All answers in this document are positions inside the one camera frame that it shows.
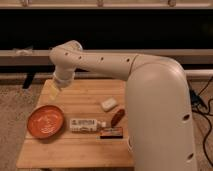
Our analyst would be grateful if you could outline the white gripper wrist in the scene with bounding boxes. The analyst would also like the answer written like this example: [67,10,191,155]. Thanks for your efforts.
[49,72,75,100]

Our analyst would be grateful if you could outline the orange ceramic bowl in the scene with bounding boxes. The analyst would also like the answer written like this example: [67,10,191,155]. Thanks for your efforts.
[27,105,64,139]

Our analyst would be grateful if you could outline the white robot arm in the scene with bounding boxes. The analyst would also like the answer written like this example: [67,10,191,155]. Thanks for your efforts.
[50,41,198,171]

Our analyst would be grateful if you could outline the white labelled bottle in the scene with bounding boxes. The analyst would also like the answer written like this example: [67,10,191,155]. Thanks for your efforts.
[70,118,107,132]

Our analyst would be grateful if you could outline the white soap bar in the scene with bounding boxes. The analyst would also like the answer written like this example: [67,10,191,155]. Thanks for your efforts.
[101,98,118,112]

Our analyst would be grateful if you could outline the small black orange box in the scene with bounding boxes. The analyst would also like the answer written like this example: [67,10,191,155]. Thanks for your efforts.
[100,127,123,139]

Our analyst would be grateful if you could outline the brown oblong object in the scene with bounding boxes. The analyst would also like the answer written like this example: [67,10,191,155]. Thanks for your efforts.
[111,109,125,127]

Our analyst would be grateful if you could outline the black cable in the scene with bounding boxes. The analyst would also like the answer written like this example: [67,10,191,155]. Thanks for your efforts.
[189,77,213,168]

